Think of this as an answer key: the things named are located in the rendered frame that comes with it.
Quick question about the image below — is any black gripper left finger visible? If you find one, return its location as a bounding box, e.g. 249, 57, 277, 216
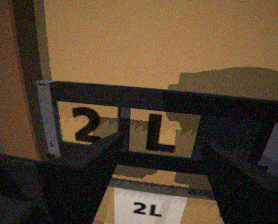
0, 131, 123, 224

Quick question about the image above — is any tan wooden easel board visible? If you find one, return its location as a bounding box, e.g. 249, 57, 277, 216
0, 0, 278, 224

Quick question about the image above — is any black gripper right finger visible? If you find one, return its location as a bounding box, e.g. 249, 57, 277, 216
201, 140, 278, 224

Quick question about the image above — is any white paper ticket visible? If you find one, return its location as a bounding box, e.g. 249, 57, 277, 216
114, 187, 187, 224

